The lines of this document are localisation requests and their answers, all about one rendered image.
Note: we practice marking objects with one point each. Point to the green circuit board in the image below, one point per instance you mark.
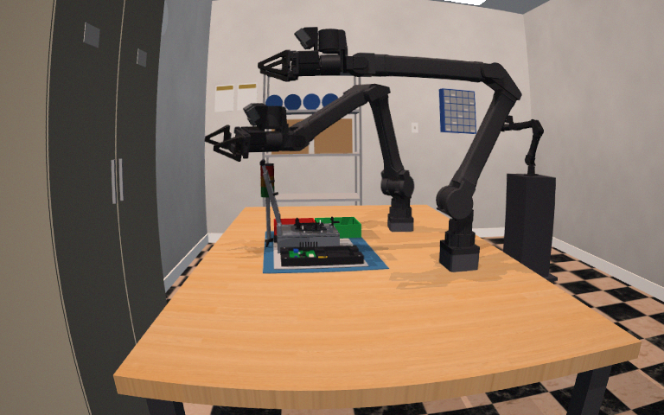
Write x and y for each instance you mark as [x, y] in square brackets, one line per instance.
[306, 253]

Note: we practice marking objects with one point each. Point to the red bin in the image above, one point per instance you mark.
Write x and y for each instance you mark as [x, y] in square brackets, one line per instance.
[292, 221]

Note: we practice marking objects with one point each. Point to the green square bin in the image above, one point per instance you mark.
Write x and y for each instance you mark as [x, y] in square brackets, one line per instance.
[349, 227]

